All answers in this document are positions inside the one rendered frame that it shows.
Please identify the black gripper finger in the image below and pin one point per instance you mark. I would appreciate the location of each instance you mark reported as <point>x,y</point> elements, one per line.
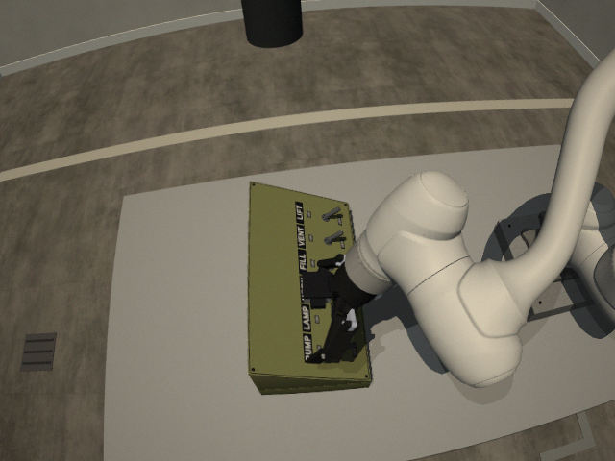
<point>341,333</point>
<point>324,264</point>

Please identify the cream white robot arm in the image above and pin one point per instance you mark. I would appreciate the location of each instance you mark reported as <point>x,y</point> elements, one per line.
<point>471,313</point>

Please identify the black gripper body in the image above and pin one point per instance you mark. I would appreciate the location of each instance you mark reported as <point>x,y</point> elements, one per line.
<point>353,297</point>

